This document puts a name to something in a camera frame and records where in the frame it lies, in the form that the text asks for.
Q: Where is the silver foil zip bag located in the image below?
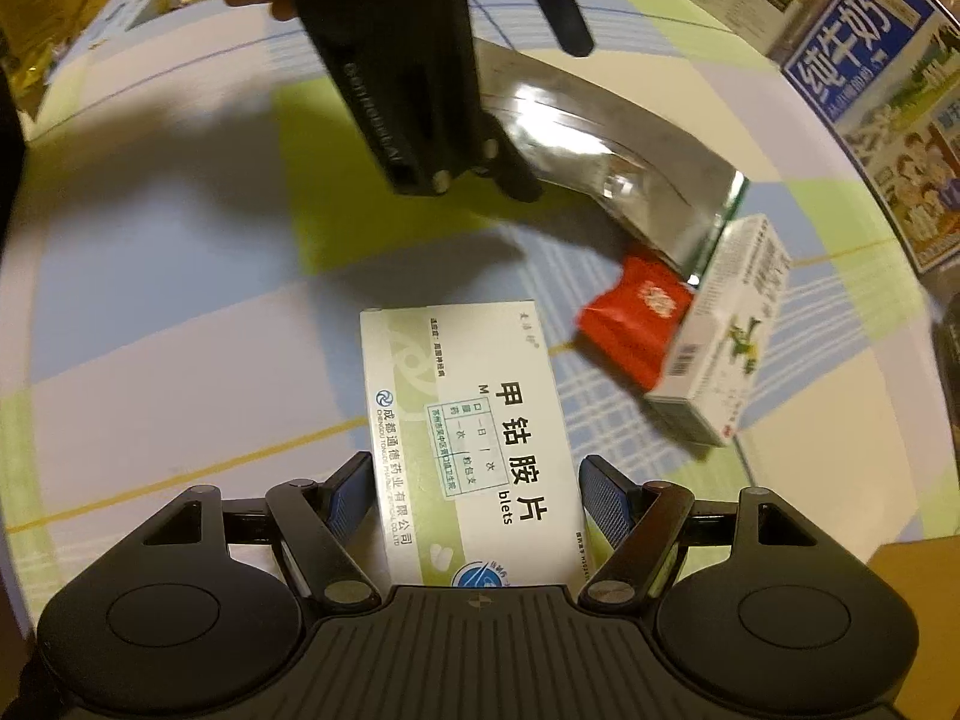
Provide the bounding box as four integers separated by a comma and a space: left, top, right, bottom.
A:
475, 39, 748, 286

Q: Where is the white ointment box with bird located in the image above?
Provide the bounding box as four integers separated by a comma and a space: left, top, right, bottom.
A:
646, 215, 791, 445

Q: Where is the white green medicine tablet box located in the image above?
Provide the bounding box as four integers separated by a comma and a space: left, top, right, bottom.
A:
359, 301, 590, 590

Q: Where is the red candy packet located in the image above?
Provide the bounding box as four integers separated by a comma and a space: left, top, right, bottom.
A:
578, 242, 693, 392

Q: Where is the brown cardboard box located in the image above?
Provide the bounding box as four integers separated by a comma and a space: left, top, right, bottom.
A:
867, 535, 960, 718

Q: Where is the blue milk carton box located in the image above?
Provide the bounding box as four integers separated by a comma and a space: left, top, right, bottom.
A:
782, 0, 958, 275

